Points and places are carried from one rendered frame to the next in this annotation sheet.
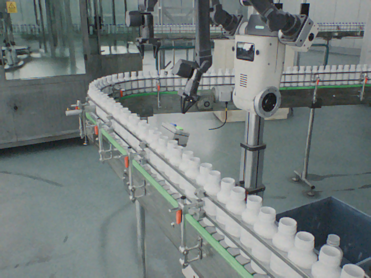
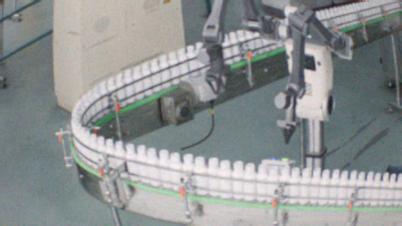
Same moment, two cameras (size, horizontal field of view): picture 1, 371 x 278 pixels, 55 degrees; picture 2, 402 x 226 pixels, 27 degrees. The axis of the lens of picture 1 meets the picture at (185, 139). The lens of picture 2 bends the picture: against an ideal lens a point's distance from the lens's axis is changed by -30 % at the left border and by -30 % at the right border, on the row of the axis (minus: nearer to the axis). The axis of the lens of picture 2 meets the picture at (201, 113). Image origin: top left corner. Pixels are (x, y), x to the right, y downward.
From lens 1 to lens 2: 3.43 m
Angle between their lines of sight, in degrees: 26
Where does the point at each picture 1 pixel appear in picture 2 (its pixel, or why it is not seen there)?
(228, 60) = (85, 13)
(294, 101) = (281, 70)
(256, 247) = (389, 194)
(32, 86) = not seen: outside the picture
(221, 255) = (371, 211)
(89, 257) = not seen: outside the picture
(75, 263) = not seen: outside the picture
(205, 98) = (181, 103)
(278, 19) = (337, 43)
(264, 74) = (326, 81)
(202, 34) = (301, 67)
